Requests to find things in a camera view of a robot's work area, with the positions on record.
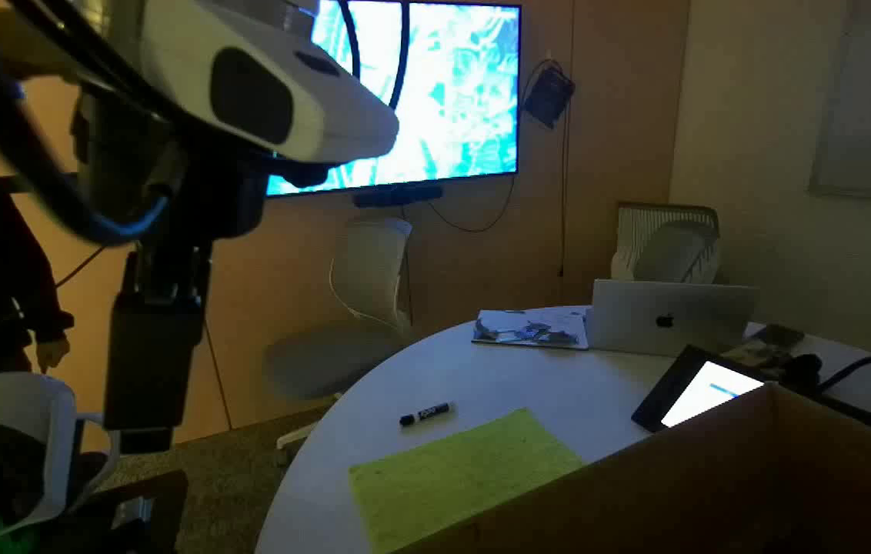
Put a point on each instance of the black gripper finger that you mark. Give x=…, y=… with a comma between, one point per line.
x=152, y=371

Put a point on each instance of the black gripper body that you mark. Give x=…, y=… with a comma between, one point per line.
x=190, y=196

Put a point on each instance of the black marker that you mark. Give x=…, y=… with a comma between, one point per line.
x=425, y=413

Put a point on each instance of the yellow-green towel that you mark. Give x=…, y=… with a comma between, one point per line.
x=455, y=472

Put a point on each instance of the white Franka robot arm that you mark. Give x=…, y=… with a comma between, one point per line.
x=250, y=62

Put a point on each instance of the brown cardboard box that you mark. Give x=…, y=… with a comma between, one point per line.
x=723, y=480

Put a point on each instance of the black seat with small items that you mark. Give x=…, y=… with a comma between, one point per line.
x=116, y=511

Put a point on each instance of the white swivel chair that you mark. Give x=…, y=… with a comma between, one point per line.
x=351, y=327

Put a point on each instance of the black bar under TV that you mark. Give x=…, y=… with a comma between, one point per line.
x=399, y=196

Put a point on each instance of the printed papers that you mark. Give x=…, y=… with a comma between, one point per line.
x=531, y=327

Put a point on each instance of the silver laptop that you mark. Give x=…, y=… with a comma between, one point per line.
x=661, y=317

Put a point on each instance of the black tablet with lit screen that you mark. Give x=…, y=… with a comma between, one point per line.
x=705, y=392

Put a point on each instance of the smartphone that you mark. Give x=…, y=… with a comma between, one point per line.
x=778, y=338

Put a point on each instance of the black flat table device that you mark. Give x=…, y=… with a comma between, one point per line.
x=854, y=409

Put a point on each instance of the wall-mounted TV screen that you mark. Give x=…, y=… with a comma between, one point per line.
x=455, y=93

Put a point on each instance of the black wall-mounted device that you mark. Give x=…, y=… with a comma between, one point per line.
x=550, y=96

